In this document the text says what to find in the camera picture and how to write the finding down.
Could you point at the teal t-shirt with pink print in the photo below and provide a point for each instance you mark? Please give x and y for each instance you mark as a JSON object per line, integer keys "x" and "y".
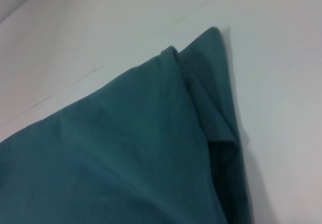
{"x": 113, "y": 158}

